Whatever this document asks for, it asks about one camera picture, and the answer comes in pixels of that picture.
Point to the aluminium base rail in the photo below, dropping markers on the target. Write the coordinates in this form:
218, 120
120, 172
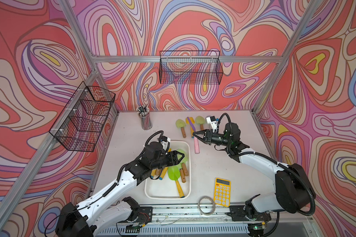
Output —
187, 220

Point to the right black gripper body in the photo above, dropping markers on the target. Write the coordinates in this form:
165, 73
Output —
220, 139

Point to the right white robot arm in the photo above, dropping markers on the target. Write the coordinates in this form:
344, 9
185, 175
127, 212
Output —
293, 191

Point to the clear cup of pens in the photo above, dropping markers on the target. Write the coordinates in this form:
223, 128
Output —
144, 115

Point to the white plastic storage box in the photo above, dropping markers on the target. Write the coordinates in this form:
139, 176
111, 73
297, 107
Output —
166, 188

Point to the black wire basket wall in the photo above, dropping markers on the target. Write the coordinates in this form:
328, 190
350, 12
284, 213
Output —
87, 112
190, 67

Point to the green shovel wooden handle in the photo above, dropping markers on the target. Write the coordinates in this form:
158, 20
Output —
181, 125
200, 121

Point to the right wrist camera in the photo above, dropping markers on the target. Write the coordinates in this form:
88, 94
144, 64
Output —
212, 121

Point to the purple shovel pink handle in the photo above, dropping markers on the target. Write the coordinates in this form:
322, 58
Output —
196, 146

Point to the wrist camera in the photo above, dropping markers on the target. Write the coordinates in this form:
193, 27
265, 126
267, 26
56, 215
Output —
165, 141
212, 121

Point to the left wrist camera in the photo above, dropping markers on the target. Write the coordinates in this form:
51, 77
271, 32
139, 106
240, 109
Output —
165, 141

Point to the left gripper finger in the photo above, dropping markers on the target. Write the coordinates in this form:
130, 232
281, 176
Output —
176, 154
175, 160

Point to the yellow calculator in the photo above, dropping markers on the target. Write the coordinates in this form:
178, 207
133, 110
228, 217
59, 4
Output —
222, 192

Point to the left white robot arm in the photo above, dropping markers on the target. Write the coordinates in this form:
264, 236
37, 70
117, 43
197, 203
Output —
108, 206

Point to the black wire basket left wall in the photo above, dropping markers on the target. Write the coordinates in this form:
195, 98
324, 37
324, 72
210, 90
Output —
87, 112

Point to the black wire basket back wall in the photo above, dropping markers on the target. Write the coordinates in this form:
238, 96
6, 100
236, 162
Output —
190, 67

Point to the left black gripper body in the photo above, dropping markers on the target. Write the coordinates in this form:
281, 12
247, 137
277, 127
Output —
160, 163

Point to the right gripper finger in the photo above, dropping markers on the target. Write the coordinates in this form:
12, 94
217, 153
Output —
202, 132
203, 139

